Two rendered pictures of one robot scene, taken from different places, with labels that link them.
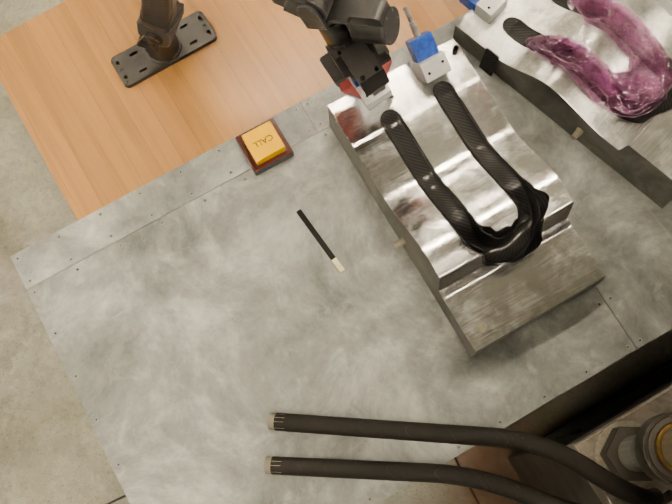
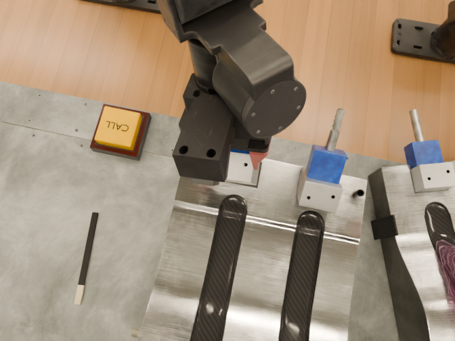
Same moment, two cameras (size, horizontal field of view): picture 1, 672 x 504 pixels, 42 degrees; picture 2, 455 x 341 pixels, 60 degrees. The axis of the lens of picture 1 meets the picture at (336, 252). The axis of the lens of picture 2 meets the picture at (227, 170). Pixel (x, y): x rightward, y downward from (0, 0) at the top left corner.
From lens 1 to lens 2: 106 cm
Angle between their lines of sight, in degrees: 8
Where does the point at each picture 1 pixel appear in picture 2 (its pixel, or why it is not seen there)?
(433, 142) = (254, 268)
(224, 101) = (130, 67)
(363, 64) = (204, 132)
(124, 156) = (13, 47)
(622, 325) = not seen: outside the picture
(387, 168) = (186, 254)
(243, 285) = not seen: outside the picture
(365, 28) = (233, 82)
